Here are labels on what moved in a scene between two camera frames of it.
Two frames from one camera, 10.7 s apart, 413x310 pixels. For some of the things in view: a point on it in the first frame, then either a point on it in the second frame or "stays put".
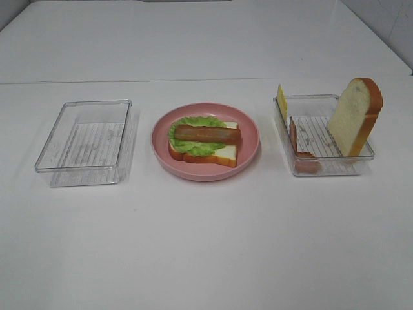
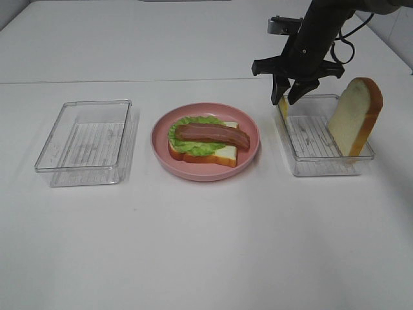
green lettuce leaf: x=196 y=148 stays put
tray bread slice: x=227 y=155 stays put
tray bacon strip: x=306 y=162 → x=208 y=132
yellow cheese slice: x=282 y=101 stays put
